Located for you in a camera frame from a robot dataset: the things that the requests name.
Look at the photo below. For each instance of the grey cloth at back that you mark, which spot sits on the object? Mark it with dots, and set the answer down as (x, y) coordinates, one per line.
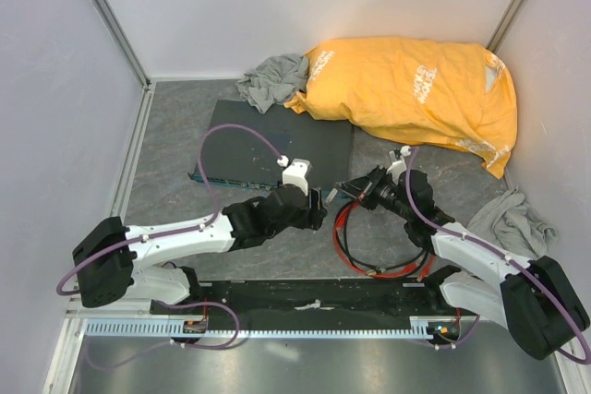
(274, 81)

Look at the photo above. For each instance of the dark grey network switch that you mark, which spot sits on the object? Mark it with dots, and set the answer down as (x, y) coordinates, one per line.
(236, 158)

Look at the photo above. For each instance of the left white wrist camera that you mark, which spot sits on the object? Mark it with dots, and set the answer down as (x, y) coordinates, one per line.
(295, 173)

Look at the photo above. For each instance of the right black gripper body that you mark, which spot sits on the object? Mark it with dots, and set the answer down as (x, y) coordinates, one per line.
(381, 191)

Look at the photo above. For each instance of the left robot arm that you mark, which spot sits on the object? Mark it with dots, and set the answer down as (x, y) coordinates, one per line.
(115, 261)

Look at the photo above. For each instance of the grey cloth at right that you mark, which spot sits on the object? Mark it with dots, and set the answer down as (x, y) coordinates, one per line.
(509, 221)

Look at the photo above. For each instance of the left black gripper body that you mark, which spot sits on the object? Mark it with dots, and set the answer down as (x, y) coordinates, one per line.
(309, 218)

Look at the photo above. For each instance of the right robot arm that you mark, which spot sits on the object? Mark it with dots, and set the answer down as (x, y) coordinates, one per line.
(532, 298)

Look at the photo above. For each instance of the slotted cable duct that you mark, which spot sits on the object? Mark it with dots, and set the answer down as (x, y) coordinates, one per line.
(217, 327)

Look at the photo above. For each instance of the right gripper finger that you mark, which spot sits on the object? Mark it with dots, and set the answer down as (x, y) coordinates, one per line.
(357, 184)
(354, 193)

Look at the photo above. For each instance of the yellow printed fabric bag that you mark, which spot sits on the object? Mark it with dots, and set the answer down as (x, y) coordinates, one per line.
(453, 95)

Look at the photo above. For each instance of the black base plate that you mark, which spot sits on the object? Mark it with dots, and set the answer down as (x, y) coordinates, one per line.
(327, 304)

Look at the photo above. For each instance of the grey cloth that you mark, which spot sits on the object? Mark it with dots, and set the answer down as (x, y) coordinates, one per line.
(274, 81)
(509, 221)

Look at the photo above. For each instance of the aluminium frame rail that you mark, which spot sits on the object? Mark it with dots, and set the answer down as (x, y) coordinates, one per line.
(61, 374)

